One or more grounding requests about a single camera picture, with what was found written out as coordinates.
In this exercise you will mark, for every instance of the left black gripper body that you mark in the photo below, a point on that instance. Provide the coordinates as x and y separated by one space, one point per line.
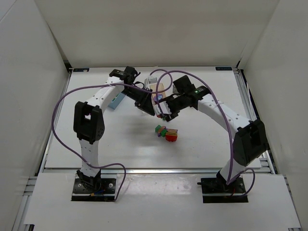
147 106

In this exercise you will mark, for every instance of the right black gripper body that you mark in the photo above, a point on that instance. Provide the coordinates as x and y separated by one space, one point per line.
171 109

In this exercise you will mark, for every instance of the purple lotus lego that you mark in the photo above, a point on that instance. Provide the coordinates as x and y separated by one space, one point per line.
157 97

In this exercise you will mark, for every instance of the blue plastic container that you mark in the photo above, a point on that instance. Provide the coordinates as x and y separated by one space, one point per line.
116 101

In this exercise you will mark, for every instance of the smoky grey container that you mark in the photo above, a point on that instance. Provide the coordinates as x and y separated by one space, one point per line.
174 89

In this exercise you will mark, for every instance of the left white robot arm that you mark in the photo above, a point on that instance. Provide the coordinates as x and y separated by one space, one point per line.
89 124

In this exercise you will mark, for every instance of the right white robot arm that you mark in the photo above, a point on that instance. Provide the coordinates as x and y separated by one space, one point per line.
247 138

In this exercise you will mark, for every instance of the orange transparent container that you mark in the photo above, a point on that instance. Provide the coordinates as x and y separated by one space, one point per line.
160 88

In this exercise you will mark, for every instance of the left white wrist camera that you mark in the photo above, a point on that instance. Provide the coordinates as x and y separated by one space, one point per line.
150 80

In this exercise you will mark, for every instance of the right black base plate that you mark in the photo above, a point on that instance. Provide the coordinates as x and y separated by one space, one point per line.
216 192

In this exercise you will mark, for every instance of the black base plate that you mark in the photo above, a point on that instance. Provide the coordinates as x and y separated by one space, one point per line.
216 192
103 192

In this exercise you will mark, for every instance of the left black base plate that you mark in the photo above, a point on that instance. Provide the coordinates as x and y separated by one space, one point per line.
103 192

